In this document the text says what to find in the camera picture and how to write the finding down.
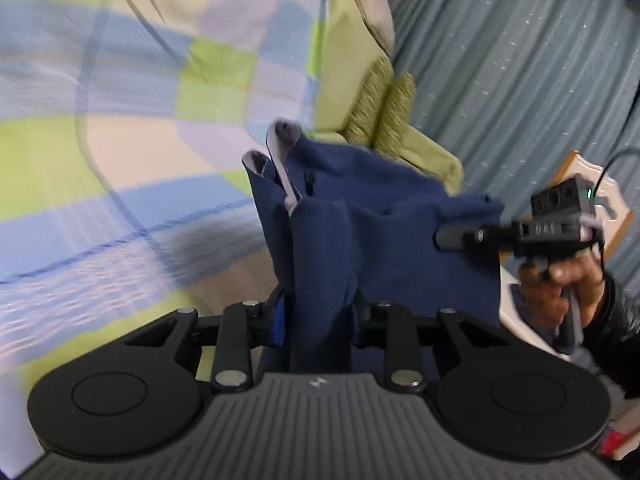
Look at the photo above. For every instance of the navy blue garment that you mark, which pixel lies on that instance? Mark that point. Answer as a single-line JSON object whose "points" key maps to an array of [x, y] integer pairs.
{"points": [[390, 240]]}

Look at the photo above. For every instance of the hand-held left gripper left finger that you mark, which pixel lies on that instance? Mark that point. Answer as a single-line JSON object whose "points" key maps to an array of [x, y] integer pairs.
{"points": [[281, 322]]}

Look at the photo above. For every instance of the sofa with green cover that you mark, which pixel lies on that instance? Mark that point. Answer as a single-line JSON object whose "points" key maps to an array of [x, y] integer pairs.
{"points": [[340, 90]]}

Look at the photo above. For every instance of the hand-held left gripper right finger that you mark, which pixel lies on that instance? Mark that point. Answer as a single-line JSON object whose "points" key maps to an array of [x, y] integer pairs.
{"points": [[400, 340]]}

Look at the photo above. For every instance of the red object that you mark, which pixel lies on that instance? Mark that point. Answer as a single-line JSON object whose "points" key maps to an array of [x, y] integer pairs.
{"points": [[612, 444]]}

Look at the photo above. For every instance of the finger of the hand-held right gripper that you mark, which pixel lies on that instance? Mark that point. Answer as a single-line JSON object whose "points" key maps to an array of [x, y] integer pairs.
{"points": [[460, 237]]}

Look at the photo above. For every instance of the person's right hand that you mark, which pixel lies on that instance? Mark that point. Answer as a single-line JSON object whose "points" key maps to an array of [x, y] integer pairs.
{"points": [[542, 300]]}

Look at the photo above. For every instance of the white panel with wooden trim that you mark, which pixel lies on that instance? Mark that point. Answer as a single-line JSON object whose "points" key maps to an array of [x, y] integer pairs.
{"points": [[612, 210]]}

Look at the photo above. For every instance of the checkered blue green blanket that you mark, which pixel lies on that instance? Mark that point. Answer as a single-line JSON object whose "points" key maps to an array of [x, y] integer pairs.
{"points": [[125, 110]]}

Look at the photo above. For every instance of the person's right forearm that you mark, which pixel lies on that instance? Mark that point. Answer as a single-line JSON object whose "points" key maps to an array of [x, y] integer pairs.
{"points": [[620, 330]]}

